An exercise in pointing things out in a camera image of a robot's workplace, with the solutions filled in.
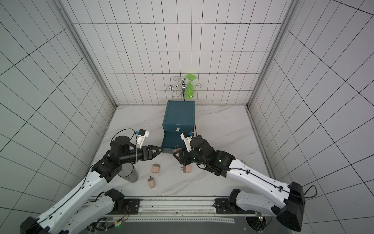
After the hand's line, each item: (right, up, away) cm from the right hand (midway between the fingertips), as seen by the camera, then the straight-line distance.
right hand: (172, 156), depth 69 cm
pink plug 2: (-12, -12, +17) cm, 24 cm away
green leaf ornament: (+9, +37, +30) cm, 48 cm away
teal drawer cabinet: (+2, +18, +15) cm, 24 cm away
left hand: (-7, +1, +2) cm, 7 cm away
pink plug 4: (-12, -18, +10) cm, 24 cm away
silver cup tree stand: (+2, +38, +24) cm, 45 cm away
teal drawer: (-4, +4, +23) cm, 24 cm away
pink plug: (+2, +3, 0) cm, 4 cm away
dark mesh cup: (-26, -13, +13) cm, 32 cm away
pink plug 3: (+7, -11, +15) cm, 20 cm away
